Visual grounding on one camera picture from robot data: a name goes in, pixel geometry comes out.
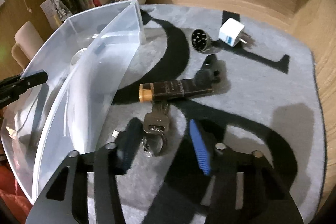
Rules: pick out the white plug adapter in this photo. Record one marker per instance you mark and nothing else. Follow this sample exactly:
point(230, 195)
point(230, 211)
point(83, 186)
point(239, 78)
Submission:
point(232, 32)

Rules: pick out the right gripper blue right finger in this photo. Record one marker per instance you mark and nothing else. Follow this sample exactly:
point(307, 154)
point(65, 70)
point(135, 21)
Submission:
point(204, 139)

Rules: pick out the grey rug with black letters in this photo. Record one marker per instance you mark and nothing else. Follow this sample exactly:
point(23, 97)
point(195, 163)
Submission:
point(266, 100)

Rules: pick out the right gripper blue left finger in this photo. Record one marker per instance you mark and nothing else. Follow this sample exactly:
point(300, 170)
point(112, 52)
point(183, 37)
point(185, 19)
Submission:
point(128, 142)

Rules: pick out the small black clip device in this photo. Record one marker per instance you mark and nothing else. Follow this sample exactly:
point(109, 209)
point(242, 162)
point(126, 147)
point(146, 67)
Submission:
point(209, 73)

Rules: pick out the black gold lipstick tube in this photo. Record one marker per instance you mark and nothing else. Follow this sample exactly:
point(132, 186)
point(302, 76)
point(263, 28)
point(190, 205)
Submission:
point(169, 90)

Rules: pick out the silver keys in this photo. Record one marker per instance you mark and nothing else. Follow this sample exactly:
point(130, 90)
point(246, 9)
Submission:
point(156, 125)

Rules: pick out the white handheld lint shaver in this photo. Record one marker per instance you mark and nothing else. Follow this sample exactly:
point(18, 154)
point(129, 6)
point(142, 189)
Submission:
point(77, 56)

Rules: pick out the clear plastic storage bin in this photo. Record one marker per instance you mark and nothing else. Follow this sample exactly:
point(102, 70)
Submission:
point(68, 111)

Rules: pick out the handwritten white paper note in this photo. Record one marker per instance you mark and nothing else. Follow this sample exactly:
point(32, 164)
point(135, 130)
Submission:
point(51, 14)

